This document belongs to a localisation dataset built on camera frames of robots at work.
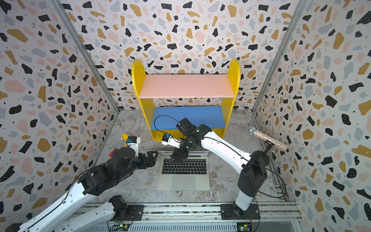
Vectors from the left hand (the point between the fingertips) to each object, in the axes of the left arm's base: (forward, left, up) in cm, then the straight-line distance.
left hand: (153, 153), depth 70 cm
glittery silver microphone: (+15, -53, -2) cm, 55 cm away
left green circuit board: (-27, +17, -26) cm, 41 cm away
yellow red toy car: (+23, +27, -17) cm, 39 cm away
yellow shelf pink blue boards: (+60, -1, -17) cm, 62 cm away
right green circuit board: (-28, -45, -25) cm, 58 cm away
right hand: (+1, -9, -5) cm, 11 cm away
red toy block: (+13, +35, -23) cm, 44 cm away
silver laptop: (-2, -19, -23) cm, 30 cm away
